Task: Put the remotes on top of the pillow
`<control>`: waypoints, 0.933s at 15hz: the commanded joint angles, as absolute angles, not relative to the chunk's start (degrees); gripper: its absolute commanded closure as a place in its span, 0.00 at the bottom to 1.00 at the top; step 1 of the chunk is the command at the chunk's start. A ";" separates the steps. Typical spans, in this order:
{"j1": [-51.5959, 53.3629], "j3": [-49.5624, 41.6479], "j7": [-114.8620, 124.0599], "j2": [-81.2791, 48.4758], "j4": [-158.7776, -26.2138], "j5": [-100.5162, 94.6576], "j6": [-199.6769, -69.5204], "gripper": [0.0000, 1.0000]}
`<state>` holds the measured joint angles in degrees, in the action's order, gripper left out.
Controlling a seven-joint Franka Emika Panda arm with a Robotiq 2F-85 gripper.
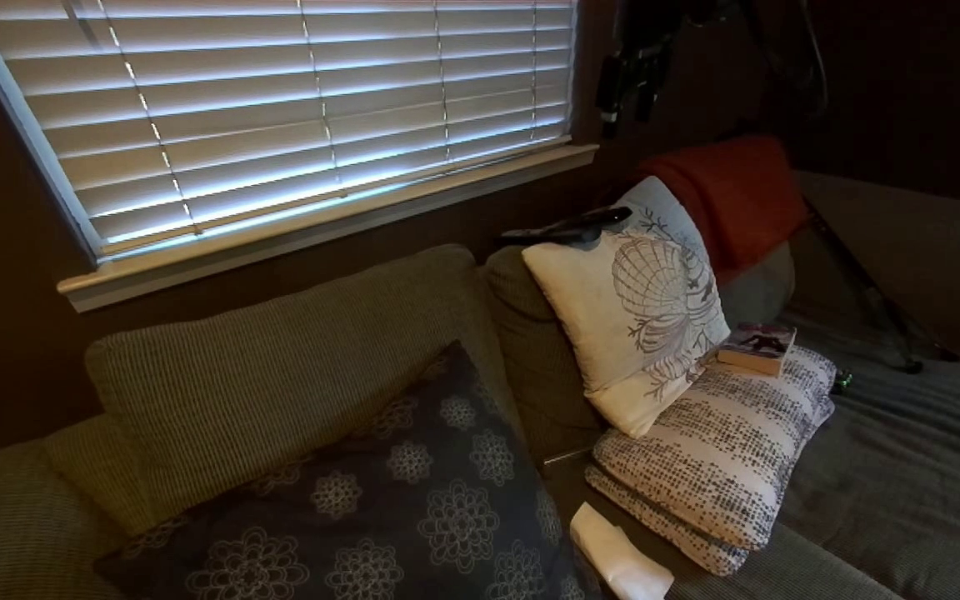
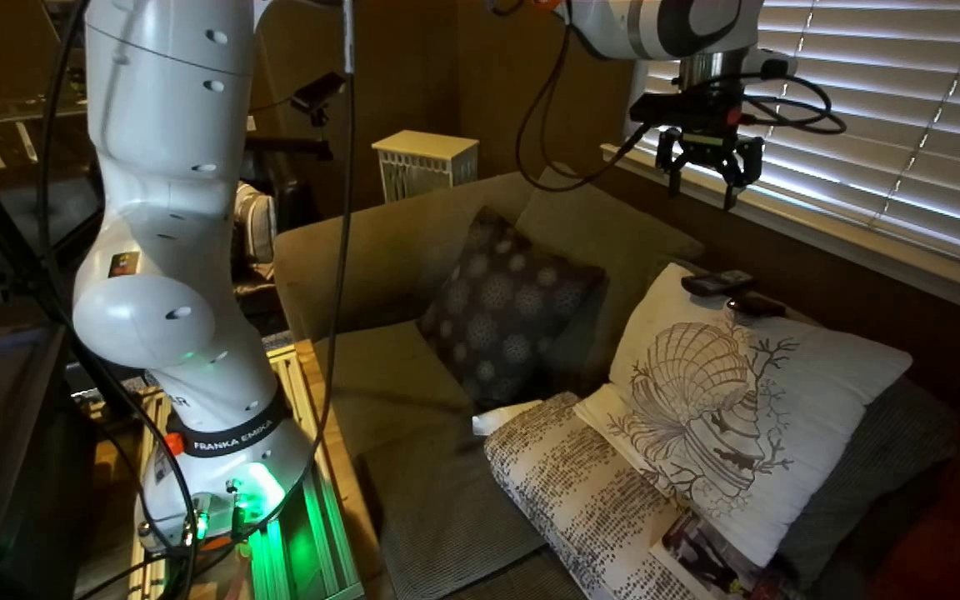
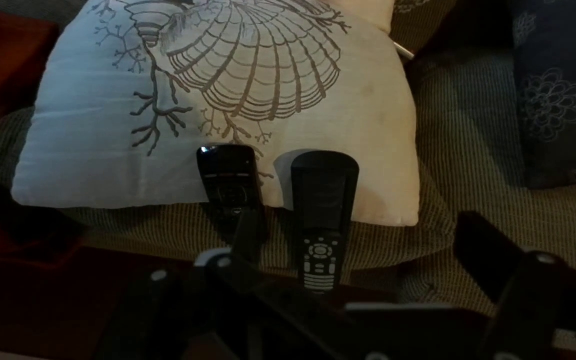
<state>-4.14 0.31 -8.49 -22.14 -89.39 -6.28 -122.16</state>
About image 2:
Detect white black dotted pillow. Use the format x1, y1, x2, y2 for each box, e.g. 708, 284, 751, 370
484, 388, 772, 600

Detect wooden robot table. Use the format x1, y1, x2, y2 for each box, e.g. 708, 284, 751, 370
128, 337, 389, 600

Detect white shell print pillow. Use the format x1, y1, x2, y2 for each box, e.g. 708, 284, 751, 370
574, 260, 915, 568

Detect paperback book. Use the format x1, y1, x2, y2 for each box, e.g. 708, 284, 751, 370
651, 510, 781, 600

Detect black monitor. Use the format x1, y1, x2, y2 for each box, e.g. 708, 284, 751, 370
0, 321, 73, 584

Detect wall shelf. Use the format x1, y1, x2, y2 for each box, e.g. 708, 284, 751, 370
0, 97, 89, 167

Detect white slatted basket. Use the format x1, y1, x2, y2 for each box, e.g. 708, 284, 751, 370
370, 127, 484, 202

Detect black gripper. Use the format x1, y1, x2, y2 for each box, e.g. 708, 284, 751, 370
653, 108, 767, 212

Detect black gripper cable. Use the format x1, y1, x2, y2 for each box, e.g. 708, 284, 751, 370
511, 17, 849, 200

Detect white window blinds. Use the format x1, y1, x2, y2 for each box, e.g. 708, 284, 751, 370
630, 0, 960, 278

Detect red blanket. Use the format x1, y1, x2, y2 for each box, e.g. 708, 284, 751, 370
864, 370, 960, 600

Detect long black remote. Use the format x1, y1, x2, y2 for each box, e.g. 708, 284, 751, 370
679, 267, 755, 298

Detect dark snowflake pattern pillow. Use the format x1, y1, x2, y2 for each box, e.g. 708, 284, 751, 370
415, 207, 612, 411

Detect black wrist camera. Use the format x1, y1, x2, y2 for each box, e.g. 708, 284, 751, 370
628, 91, 747, 127

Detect beige fabric sofa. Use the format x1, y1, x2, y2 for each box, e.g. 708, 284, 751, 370
274, 164, 960, 600

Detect grey blanket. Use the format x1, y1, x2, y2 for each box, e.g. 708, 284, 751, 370
772, 377, 960, 600

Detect black camera on stand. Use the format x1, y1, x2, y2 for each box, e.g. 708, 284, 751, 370
287, 68, 350, 115

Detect wooden window sill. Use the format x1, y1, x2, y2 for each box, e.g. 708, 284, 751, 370
595, 136, 960, 326

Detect white ribbed object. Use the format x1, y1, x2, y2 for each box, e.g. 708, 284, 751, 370
229, 180, 283, 267

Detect long black arm cable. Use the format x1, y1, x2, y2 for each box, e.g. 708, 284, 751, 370
227, 0, 359, 551

